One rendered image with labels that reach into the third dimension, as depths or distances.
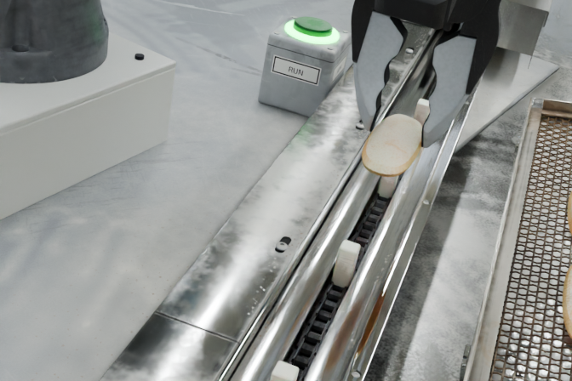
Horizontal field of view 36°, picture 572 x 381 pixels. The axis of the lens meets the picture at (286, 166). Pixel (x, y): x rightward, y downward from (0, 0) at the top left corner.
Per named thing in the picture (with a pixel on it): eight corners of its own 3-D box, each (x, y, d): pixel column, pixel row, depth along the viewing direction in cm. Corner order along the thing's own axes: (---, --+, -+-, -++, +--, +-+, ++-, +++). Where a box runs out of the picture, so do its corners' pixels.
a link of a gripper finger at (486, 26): (493, 90, 61) (509, -37, 57) (490, 99, 60) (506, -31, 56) (425, 82, 62) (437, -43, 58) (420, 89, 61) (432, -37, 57)
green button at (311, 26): (298, 27, 91) (300, 13, 90) (334, 37, 90) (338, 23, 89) (285, 38, 88) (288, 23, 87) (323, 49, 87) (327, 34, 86)
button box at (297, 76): (273, 105, 98) (290, 11, 93) (340, 125, 97) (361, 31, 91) (247, 133, 91) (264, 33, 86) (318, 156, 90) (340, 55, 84)
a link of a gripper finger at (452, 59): (473, 127, 67) (488, 9, 63) (461, 159, 62) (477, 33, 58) (432, 122, 68) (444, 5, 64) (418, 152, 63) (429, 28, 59)
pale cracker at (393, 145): (384, 114, 69) (386, 101, 68) (431, 127, 68) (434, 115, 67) (351, 167, 60) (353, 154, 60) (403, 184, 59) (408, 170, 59)
